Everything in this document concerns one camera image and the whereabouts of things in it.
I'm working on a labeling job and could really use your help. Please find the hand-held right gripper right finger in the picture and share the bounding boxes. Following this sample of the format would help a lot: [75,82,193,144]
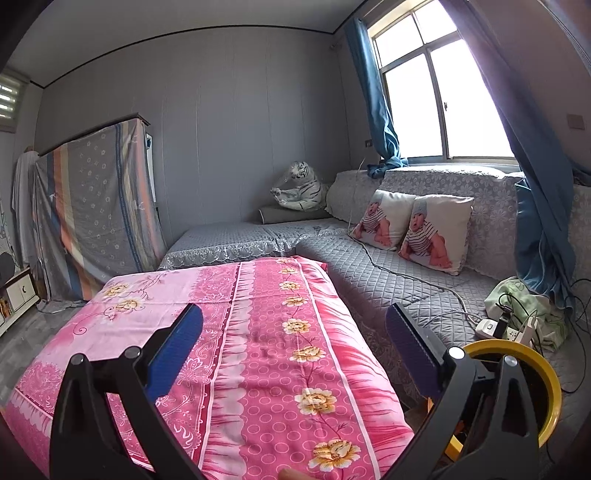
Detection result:
[379,302,541,480]

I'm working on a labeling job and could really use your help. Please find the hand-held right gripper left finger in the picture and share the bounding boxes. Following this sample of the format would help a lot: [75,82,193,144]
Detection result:
[48,302,206,480]

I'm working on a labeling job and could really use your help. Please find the yellow round bin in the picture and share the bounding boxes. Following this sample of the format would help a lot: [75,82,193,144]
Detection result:
[427,339,563,462]

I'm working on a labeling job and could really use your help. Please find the white power strip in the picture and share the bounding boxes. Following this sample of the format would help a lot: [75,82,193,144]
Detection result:
[475,318,532,343]

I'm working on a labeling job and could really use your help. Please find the grey quilted sofa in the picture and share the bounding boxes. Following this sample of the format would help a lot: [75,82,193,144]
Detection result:
[159,166,591,462]

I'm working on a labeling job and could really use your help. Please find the black charger plug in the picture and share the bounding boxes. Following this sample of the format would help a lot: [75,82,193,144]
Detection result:
[492,308,513,337]

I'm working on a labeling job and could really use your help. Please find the light green cloth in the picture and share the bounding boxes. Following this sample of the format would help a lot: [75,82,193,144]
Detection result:
[484,276,568,352]

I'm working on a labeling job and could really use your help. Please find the baby print pillow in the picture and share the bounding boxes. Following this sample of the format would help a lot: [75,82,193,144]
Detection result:
[398,194,475,276]
[348,188,419,251]

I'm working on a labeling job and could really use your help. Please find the white charger plug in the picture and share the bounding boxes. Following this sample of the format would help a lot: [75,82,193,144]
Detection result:
[519,314,540,342]

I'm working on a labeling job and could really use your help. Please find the striped floral cloth cover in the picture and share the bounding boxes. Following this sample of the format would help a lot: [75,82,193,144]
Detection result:
[36,117,167,303]

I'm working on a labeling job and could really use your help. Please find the grey bolster cushion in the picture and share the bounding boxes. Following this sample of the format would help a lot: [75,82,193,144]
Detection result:
[257,204,333,225]

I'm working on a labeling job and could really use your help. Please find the white low cabinet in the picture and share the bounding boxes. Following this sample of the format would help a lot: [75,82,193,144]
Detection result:
[0,268,41,337]

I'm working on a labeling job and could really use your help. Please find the white tiger plush toy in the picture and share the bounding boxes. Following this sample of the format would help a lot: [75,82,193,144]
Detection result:
[270,160,331,212]

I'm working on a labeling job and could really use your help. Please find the long blue curtain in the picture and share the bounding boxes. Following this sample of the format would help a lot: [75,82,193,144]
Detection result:
[438,0,591,310]

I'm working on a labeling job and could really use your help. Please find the white hanging cloth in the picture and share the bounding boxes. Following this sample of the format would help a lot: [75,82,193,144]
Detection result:
[11,150,42,273]

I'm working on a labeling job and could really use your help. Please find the window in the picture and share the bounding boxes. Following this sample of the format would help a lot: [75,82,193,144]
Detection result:
[369,0,518,163]

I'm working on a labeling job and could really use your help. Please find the short blue curtain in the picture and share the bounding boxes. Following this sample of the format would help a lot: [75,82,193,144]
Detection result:
[344,17,409,180]

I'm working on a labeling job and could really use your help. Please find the window blind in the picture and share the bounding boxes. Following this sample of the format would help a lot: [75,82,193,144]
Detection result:
[0,71,32,132]

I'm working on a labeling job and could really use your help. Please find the long white cable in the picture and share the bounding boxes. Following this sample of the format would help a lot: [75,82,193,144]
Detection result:
[346,157,483,324]

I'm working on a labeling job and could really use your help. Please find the black cables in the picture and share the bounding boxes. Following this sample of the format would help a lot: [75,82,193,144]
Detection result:
[496,272,591,398]

